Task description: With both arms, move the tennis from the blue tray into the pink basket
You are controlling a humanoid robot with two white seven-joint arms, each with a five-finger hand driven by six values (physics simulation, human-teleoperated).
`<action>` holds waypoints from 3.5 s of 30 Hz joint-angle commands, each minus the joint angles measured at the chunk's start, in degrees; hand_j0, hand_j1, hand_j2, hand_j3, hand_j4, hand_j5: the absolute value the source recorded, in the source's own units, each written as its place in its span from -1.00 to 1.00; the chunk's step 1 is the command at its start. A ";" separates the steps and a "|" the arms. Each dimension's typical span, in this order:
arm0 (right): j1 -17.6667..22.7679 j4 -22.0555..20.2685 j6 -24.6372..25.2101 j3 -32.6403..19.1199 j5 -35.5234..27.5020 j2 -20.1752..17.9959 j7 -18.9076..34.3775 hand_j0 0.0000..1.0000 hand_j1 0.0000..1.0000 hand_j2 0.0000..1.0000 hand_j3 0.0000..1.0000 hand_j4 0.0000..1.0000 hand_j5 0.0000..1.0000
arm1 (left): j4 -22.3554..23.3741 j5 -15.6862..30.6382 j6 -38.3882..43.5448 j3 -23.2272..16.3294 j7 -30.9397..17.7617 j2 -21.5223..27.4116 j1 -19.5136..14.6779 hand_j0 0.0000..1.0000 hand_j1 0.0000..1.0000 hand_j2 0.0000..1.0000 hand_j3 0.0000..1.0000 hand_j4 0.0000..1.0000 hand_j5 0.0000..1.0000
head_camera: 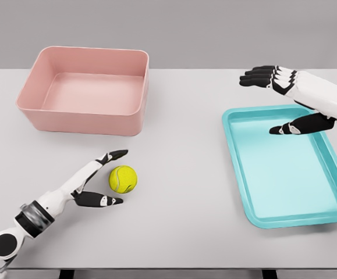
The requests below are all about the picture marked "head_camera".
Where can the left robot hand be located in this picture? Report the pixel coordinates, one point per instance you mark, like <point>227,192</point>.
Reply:
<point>75,181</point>

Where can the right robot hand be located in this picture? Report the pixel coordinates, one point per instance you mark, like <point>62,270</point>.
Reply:
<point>316,93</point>

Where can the yellow tennis ball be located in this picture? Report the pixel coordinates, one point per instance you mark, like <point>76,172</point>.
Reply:
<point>122,179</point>

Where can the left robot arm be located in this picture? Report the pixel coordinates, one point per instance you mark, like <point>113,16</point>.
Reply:
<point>19,225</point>

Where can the blue plastic tray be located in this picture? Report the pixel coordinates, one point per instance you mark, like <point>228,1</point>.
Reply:
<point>290,165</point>

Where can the pink plastic basket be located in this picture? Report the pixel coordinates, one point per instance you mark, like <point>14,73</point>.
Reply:
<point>89,90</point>

